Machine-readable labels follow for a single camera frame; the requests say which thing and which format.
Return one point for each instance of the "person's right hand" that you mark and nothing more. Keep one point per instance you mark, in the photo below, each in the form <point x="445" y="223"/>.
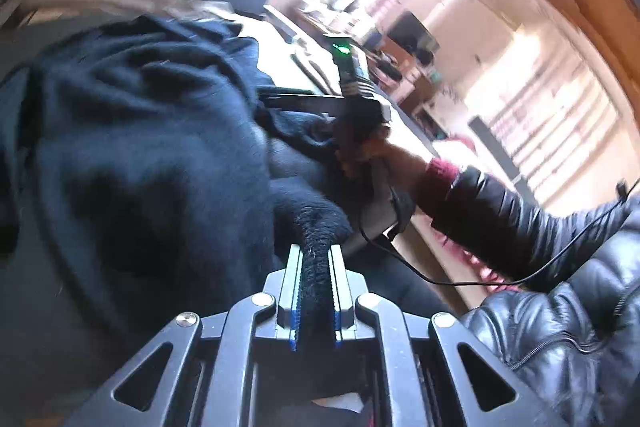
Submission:
<point x="400" y="159"/>

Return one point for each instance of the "black monitor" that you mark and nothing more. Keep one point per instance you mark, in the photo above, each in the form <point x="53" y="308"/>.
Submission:
<point x="412" y="32"/>

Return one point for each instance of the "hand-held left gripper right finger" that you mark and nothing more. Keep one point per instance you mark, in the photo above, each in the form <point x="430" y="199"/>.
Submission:
<point x="336" y="302"/>

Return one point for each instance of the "black knit sweater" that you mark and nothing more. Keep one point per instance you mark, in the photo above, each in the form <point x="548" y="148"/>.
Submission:
<point x="150" y="157"/>

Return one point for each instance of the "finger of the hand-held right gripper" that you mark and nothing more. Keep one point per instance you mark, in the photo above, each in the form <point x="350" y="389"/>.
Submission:
<point x="300" y="103"/>

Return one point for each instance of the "wooden desk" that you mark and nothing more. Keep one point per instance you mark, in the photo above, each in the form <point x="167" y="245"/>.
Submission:
<point x="340" y="14"/>

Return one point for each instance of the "beige patterned curtain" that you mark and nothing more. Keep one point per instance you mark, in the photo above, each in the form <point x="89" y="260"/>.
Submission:
<point x="550" y="107"/>

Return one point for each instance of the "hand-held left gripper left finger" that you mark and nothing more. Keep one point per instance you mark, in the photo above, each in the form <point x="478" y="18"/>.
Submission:
<point x="295" y="307"/>

